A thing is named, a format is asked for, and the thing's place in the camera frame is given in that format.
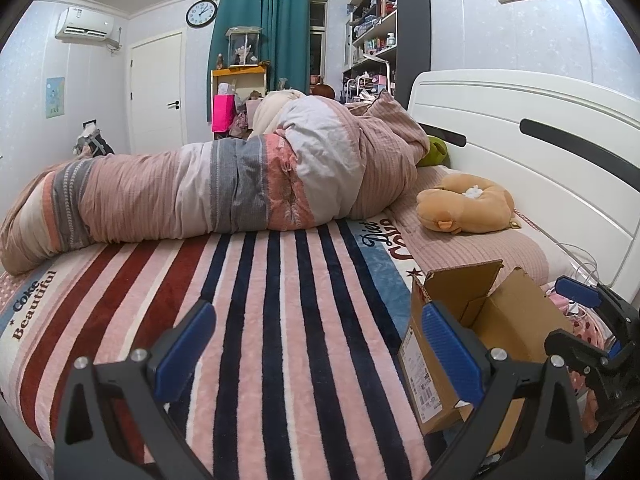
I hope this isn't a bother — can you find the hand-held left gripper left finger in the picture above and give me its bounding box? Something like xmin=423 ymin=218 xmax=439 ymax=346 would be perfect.
xmin=52 ymin=301 xmax=217 ymax=480

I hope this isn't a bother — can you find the pink grey striped duvet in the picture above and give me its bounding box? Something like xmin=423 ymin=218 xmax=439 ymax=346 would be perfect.
xmin=0 ymin=91 xmax=432 ymax=276

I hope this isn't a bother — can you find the white bed headboard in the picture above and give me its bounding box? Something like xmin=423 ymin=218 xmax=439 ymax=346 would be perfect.
xmin=407 ymin=69 xmax=640 ymax=308

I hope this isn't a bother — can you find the small blue wall poster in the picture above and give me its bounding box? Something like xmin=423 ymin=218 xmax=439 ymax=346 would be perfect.
xmin=45 ymin=77 xmax=66 ymax=119

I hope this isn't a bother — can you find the round wall clock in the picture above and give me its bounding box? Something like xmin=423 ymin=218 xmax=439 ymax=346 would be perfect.
xmin=185 ymin=0 xmax=219 ymax=29

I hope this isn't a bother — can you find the glass display case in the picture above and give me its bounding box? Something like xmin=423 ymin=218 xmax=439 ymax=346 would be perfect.
xmin=227 ymin=27 xmax=262 ymax=68

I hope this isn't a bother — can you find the bright pink bag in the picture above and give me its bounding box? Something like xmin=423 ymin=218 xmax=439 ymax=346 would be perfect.
xmin=211 ymin=94 xmax=237 ymax=134

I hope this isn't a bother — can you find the white cable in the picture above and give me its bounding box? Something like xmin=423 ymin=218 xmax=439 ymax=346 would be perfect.
xmin=552 ymin=242 xmax=602 ymax=287

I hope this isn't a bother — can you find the white air conditioner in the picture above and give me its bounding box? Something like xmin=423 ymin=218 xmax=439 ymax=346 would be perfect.
xmin=54 ymin=7 xmax=123 ymax=51

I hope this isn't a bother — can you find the brown plush toy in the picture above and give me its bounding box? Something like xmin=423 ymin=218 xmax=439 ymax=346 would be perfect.
xmin=416 ymin=173 xmax=516 ymax=235

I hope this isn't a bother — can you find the pink ribbed pillow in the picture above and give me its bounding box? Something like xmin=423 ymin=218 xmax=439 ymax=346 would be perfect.
xmin=394 ymin=165 xmax=577 ymax=288

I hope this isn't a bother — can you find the pink polka dot cloth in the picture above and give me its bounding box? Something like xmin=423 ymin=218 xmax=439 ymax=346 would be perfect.
xmin=547 ymin=287 xmax=618 ymax=436

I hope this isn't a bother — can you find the green plush toy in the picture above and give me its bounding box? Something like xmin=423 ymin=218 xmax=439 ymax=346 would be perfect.
xmin=416 ymin=136 xmax=450 ymax=168

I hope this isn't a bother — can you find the yellow shelf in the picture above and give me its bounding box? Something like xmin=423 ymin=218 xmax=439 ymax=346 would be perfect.
xmin=211 ymin=65 xmax=269 ymax=112

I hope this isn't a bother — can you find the dark suitcase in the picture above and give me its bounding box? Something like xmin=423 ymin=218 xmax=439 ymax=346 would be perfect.
xmin=72 ymin=119 xmax=115 ymax=157

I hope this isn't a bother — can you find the teal curtain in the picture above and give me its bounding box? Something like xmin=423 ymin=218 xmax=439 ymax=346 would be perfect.
xmin=207 ymin=0 xmax=312 ymax=122

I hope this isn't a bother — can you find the white door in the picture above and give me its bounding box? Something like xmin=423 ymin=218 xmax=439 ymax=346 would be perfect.
xmin=128 ymin=32 xmax=187 ymax=154

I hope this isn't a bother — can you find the cream blanket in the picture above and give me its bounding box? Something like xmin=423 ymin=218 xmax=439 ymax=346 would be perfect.
xmin=249 ymin=89 xmax=312 ymax=137

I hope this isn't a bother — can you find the striped fleece blanket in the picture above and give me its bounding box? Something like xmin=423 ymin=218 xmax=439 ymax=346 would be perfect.
xmin=0 ymin=214 xmax=437 ymax=480

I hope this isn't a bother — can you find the brown cardboard box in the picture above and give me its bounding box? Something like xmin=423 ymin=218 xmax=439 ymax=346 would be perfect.
xmin=397 ymin=259 xmax=575 ymax=457

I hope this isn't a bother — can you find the dark bookshelf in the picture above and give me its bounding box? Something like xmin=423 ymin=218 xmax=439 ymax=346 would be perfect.
xmin=342 ymin=0 xmax=432 ymax=107

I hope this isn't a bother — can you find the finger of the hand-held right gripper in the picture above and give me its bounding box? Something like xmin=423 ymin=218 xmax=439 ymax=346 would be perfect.
xmin=556 ymin=275 xmax=632 ymax=333
xmin=544 ymin=330 xmax=618 ymax=386

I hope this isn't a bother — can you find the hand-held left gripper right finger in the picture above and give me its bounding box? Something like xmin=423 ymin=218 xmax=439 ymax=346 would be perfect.
xmin=421 ymin=301 xmax=586 ymax=480

